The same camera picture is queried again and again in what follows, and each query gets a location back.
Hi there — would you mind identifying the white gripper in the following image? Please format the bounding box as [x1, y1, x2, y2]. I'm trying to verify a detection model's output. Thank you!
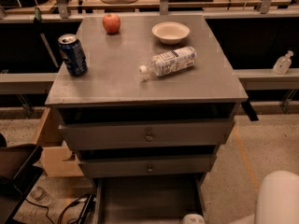
[181, 214, 206, 224]

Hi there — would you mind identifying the grey bottom drawer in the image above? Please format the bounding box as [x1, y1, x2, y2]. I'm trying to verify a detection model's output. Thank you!
[93, 174, 206, 224]

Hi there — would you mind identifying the grey drawer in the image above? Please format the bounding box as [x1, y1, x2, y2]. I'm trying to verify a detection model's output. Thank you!
[78, 155, 216, 178]
[93, 174, 206, 224]
[59, 119, 235, 150]

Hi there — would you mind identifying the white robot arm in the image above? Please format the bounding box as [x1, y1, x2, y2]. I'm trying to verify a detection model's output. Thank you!
[228, 171, 299, 224]

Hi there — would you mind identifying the grey middle drawer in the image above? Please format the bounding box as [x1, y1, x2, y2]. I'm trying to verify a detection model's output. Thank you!
[78, 155, 216, 178]

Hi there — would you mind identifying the grey top drawer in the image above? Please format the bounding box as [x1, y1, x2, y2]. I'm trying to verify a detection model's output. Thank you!
[59, 119, 235, 150]

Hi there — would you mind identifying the grey three-drawer cabinet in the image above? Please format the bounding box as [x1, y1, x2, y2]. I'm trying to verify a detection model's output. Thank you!
[45, 14, 249, 224]

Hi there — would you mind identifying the clear plastic cup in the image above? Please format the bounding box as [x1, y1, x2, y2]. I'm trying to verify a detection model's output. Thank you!
[30, 186, 51, 206]

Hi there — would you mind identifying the clear plastic water bottle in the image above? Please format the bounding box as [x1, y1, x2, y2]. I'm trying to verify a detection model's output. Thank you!
[139, 47, 197, 77]

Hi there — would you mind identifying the black chair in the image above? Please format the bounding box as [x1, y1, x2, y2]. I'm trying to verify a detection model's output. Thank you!
[0, 133, 43, 224]

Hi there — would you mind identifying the white paper bowl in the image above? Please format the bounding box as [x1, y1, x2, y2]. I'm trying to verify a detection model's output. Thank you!
[152, 21, 190, 45]

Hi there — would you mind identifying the blue soda can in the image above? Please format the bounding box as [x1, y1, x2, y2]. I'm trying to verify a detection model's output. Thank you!
[58, 34, 88, 77]

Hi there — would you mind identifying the red apple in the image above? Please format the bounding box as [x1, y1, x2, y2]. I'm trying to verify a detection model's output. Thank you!
[102, 13, 121, 34]

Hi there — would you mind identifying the black cable on floor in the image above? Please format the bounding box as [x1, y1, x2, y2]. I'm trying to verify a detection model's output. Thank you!
[24, 193, 97, 224]

